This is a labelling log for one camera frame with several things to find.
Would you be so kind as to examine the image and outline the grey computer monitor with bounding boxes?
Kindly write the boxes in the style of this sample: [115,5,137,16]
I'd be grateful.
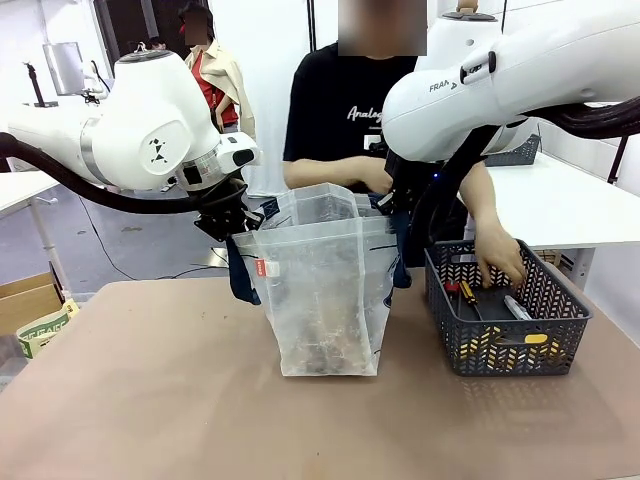
[42,41,86,96]

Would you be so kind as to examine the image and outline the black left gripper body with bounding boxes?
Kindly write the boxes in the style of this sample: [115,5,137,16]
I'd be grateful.
[193,175,251,243]

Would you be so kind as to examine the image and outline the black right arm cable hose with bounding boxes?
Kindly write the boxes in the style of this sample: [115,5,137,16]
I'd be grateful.
[409,97,640,251]

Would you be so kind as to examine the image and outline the yellow black screwdriver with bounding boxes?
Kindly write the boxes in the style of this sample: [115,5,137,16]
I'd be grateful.
[458,280,486,321]

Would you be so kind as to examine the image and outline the person in black t-shirt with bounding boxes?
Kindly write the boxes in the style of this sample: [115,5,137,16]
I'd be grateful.
[282,42,481,271]

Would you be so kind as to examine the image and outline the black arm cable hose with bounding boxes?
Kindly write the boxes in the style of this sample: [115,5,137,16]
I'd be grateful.
[409,97,640,251]
[0,130,249,216]

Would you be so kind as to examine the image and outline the white table with leg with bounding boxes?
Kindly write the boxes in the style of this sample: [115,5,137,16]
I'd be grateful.
[0,170,69,301]

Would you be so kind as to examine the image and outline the brown cardboard box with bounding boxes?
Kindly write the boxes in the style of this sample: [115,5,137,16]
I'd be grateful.
[0,272,66,337]

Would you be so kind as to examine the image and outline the white side table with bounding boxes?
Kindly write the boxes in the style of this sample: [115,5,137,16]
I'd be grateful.
[479,149,640,249]

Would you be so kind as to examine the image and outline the green white paper bag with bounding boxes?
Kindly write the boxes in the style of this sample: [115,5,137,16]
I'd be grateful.
[16,298,81,360]

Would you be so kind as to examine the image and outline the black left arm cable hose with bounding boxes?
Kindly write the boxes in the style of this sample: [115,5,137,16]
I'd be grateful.
[0,130,249,216]

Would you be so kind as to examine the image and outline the grey utility knife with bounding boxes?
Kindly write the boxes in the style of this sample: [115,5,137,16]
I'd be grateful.
[502,294,534,321]

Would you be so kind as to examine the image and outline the person's left forearm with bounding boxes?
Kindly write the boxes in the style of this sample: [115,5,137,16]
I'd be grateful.
[458,160,507,239]

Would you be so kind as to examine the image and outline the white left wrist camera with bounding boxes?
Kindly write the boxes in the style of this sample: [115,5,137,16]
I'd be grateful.
[218,131,262,170]

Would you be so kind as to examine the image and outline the clear shopping bag navy handles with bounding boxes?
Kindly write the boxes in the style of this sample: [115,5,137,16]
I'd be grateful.
[224,182,414,377]

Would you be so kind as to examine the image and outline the mannequin with beige jacket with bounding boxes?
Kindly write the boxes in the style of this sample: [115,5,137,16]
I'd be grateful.
[182,0,257,142]

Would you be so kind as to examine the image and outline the person's right forearm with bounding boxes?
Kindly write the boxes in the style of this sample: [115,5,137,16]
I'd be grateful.
[283,157,384,190]

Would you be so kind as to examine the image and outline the yellow black handled tool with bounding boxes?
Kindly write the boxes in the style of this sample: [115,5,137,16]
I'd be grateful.
[494,332,549,346]

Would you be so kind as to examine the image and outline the person's left hand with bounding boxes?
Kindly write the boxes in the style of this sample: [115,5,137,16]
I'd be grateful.
[472,226,530,291]

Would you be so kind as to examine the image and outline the person's right hand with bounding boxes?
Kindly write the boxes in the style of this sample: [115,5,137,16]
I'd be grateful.
[357,168,395,197]

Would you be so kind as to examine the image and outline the dark grey plastic basket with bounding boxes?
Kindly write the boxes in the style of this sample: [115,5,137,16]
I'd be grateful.
[423,238,594,377]
[483,133,542,168]

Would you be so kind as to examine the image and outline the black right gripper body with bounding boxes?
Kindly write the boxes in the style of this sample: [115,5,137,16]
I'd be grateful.
[382,148,442,213]

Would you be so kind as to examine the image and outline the black tripod stand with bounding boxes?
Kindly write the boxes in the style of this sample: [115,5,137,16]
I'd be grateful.
[22,62,59,109]
[607,134,630,185]

